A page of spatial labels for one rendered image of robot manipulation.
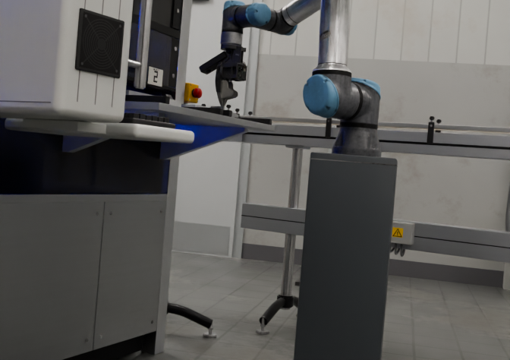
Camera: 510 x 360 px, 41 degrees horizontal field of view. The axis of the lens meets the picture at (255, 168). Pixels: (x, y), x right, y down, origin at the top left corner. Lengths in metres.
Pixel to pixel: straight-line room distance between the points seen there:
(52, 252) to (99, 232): 0.21
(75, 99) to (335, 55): 0.90
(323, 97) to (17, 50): 0.89
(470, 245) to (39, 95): 2.03
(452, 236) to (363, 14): 2.74
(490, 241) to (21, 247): 1.81
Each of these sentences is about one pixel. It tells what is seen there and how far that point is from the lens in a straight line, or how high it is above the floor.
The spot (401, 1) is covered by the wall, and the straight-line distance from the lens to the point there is 5.35.
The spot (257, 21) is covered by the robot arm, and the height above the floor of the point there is 1.21.
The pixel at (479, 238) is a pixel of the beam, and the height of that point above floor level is 0.51.
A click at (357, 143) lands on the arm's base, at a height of 0.82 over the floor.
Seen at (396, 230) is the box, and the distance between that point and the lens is 2.95.
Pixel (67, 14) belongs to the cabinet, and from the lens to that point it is 1.34.
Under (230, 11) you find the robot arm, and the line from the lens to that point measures 2.38.
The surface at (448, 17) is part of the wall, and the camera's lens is 5.33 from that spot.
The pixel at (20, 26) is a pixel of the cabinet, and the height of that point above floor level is 0.97.
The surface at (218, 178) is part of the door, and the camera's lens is 5.33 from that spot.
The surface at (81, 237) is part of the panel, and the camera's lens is 2.21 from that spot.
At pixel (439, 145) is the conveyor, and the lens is 2.93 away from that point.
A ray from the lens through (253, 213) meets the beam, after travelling 3.25.
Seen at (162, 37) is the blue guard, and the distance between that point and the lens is 2.50.
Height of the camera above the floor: 0.74
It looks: level
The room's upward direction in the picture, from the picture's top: 5 degrees clockwise
